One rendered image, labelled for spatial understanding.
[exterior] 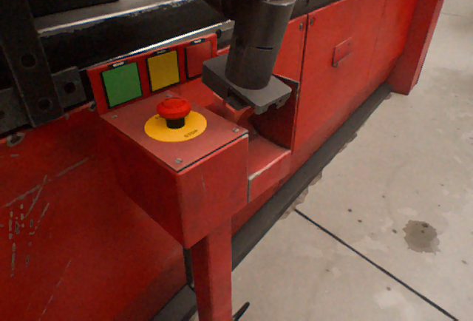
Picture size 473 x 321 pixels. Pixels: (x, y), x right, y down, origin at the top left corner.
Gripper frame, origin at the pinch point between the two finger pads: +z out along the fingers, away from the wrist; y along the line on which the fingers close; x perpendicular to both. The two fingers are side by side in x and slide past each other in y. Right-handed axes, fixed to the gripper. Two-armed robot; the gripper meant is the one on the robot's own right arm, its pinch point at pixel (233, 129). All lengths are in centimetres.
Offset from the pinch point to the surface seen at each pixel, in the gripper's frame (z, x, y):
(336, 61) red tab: 23, -78, 19
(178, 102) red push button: -7.7, 9.4, 1.5
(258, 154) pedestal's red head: 1.2, -0.4, -5.1
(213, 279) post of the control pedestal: 25.2, 7.1, -9.1
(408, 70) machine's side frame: 62, -195, 17
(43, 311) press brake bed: 29.1, 29.8, 5.6
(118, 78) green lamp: -6.4, 11.8, 10.1
